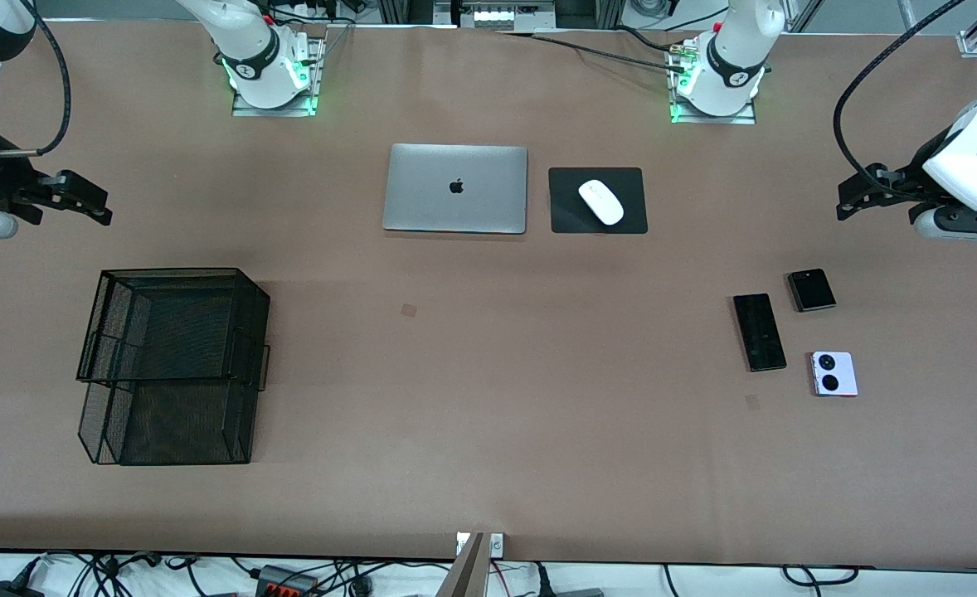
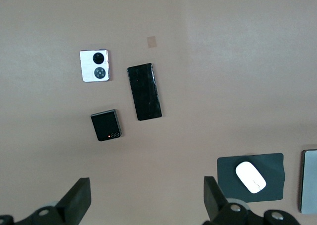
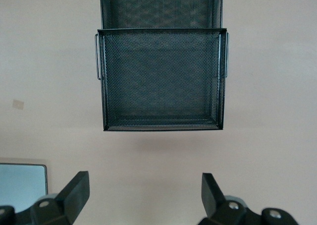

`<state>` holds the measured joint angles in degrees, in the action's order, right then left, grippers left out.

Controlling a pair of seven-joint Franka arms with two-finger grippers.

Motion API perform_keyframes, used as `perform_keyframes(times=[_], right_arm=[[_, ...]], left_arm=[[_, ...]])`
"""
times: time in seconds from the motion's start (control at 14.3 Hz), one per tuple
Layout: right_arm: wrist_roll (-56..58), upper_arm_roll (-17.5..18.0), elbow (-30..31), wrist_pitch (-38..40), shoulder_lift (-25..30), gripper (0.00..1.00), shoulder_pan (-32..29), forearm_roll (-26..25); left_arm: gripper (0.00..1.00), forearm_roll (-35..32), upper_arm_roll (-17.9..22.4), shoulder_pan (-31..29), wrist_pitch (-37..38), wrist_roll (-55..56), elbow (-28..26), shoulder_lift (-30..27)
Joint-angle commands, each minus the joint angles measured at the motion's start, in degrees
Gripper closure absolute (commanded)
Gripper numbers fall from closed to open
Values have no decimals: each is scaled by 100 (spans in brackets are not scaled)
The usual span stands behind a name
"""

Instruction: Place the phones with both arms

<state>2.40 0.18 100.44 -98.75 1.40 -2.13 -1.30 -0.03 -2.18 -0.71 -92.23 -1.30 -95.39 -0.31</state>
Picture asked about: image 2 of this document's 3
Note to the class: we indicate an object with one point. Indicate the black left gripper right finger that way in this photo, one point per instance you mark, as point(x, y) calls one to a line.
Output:
point(215, 205)

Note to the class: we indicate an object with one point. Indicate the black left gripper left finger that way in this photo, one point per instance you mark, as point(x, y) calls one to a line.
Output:
point(74, 200)

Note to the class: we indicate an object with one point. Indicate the black flip phone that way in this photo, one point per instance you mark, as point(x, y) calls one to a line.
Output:
point(105, 124)

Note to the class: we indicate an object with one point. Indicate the black slab smartphone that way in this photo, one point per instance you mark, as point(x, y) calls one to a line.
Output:
point(144, 93)

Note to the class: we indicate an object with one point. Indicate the white flip phone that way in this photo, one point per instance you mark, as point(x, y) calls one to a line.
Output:
point(86, 69)

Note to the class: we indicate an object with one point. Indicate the white computer mouse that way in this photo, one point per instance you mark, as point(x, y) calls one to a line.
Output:
point(250, 176)

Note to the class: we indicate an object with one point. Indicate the black mouse pad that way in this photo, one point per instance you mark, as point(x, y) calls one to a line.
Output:
point(272, 165)

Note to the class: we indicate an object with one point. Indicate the silver closed laptop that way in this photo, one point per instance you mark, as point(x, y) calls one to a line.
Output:
point(309, 180)

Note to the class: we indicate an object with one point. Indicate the brown tape patch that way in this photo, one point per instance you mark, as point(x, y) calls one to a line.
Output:
point(151, 42)

